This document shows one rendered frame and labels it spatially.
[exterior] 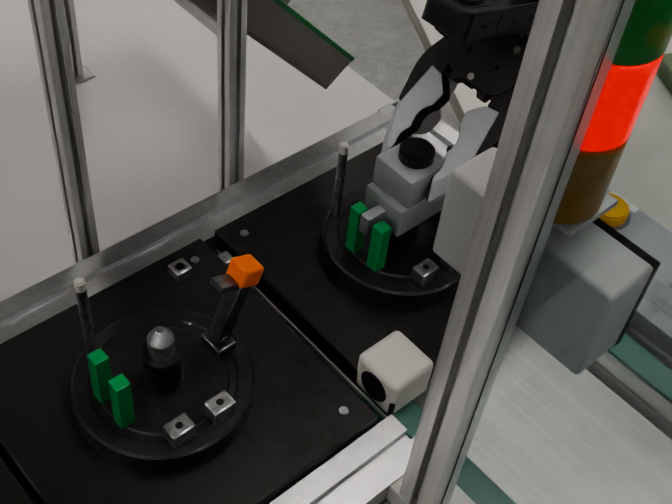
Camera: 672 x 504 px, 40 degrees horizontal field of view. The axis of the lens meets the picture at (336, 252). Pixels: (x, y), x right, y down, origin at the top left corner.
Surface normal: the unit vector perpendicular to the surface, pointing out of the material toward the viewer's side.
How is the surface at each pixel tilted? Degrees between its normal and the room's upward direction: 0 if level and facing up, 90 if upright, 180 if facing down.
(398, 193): 90
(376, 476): 0
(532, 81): 90
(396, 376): 0
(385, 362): 0
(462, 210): 90
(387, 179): 90
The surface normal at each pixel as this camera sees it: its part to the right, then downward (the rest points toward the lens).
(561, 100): -0.75, 0.44
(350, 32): 0.09, -0.67
